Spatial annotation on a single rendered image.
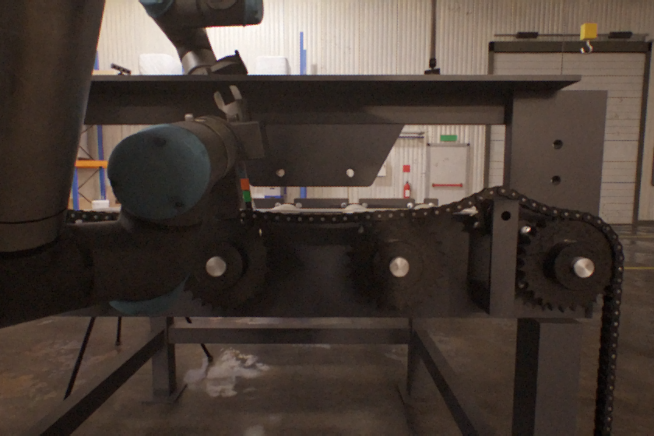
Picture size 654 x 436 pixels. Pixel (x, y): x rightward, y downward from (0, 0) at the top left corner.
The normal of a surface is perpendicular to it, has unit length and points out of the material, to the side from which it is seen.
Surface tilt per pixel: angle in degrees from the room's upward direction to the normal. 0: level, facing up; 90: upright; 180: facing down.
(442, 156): 90
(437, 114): 90
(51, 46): 120
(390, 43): 90
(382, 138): 90
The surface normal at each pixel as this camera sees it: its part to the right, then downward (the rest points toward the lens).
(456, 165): 0.00, 0.09
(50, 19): 0.77, 0.53
